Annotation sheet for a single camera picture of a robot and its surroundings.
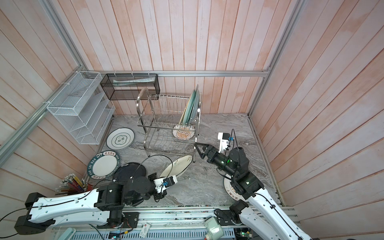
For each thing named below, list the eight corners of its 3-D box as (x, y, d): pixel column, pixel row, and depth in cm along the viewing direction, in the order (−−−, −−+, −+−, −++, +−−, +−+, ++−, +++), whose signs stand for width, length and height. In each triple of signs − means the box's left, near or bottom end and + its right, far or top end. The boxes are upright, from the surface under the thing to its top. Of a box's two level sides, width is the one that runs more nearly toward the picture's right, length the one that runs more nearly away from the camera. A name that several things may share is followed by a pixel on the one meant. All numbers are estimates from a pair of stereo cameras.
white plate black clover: (103, 149, 102) (102, 148, 100) (112, 129, 114) (111, 127, 112) (130, 149, 102) (130, 148, 101) (136, 129, 114) (136, 127, 112)
